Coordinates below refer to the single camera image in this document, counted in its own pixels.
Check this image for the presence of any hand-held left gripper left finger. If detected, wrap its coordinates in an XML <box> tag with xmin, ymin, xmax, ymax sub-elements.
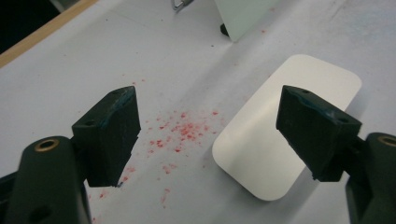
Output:
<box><xmin>71</xmin><ymin>86</ymin><xmax>142</xmax><ymax>189</ymax></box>

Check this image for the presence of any metal wire clip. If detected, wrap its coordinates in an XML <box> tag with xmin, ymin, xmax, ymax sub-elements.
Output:
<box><xmin>170</xmin><ymin>0</ymin><xmax>194</xmax><ymax>13</ymax></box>

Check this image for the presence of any white table cover sheet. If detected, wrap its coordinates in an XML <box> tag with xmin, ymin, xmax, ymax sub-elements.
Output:
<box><xmin>0</xmin><ymin>0</ymin><xmax>396</xmax><ymax>224</ymax></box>

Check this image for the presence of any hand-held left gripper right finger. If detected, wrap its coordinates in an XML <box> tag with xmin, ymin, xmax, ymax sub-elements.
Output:
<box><xmin>276</xmin><ymin>85</ymin><xmax>363</xmax><ymax>182</ymax></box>

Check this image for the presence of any wooden table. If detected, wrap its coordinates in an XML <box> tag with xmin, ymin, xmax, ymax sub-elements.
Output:
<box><xmin>0</xmin><ymin>0</ymin><xmax>98</xmax><ymax>69</ymax></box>

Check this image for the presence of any white rounded whiteboard eraser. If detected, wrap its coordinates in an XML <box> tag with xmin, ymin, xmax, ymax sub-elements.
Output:
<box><xmin>212</xmin><ymin>54</ymin><xmax>363</xmax><ymax>202</ymax></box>

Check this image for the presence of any standing pale whiteboard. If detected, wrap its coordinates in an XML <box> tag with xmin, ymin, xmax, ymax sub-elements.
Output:
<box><xmin>214</xmin><ymin>0</ymin><xmax>281</xmax><ymax>43</ymax></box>

